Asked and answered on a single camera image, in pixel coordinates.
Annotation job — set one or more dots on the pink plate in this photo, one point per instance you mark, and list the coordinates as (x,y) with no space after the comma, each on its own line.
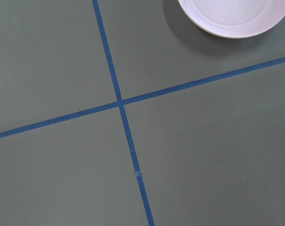
(234,19)

